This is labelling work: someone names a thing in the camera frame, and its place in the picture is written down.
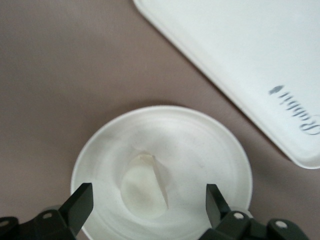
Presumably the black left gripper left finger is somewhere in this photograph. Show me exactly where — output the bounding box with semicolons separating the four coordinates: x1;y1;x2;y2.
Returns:
0;182;94;240

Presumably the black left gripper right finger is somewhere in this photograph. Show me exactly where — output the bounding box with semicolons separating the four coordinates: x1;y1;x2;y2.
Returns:
198;184;311;240

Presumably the round cream plate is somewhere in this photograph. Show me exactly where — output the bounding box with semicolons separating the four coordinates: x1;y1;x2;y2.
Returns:
70;105;253;240

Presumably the pale steamed bun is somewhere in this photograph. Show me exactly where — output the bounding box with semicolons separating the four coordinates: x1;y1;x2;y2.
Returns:
120;153;170;218

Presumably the cream tray with rabbit print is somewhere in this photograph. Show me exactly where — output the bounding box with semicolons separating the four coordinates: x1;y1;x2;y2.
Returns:
132;0;320;170

